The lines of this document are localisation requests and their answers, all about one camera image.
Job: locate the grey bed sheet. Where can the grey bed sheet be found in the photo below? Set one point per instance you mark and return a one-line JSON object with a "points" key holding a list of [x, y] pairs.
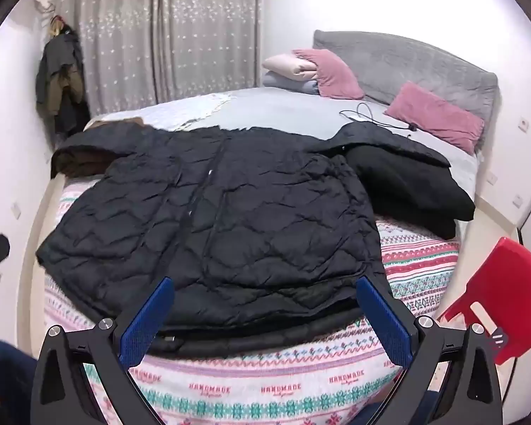
{"points": [[292, 110]]}

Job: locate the long pink pillow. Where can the long pink pillow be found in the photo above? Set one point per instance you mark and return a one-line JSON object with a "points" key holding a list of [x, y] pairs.
{"points": [[438, 115]]}

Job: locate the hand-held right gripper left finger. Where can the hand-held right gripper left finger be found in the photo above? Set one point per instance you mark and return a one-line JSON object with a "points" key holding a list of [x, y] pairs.
{"points": [[144, 327]]}

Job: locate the black quilted jacket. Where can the black quilted jacket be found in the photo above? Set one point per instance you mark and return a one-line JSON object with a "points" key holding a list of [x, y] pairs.
{"points": [[248, 230]]}

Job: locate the folded pale pink quilt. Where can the folded pale pink quilt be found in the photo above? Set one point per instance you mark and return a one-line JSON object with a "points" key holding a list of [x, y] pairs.
{"points": [[287, 66]]}

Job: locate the patterned knit blanket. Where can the patterned knit blanket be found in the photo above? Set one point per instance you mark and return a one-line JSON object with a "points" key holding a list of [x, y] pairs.
{"points": [[248, 385]]}

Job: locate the white fringed blanket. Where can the white fringed blanket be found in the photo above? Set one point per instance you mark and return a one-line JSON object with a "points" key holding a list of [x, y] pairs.
{"points": [[172, 113]]}

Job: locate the grey star-print curtain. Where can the grey star-print curtain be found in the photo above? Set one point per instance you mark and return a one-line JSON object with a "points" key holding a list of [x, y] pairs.
{"points": [[159, 31]]}

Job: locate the grey padded headboard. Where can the grey padded headboard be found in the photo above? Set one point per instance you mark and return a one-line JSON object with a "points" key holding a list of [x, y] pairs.
{"points": [[402, 62]]}

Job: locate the small pink pillow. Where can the small pink pillow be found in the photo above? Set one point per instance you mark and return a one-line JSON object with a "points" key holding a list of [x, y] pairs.
{"points": [[332, 73]]}

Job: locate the red plastic chair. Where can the red plastic chair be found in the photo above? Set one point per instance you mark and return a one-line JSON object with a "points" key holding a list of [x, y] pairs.
{"points": [[509, 274]]}

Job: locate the folded grey-blue bedding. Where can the folded grey-blue bedding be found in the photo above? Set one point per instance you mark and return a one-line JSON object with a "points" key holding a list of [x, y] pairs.
{"points": [[287, 84]]}

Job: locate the person's blue trouser leg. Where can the person's blue trouser leg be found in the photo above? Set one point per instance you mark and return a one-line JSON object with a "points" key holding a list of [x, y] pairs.
{"points": [[6, 380]]}

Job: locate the hanging dark clothes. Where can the hanging dark clothes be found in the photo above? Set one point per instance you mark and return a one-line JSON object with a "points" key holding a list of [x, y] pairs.
{"points": [[62, 79]]}

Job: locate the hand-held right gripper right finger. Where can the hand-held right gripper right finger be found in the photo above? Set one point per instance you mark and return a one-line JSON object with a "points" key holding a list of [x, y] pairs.
{"points": [[382, 325]]}

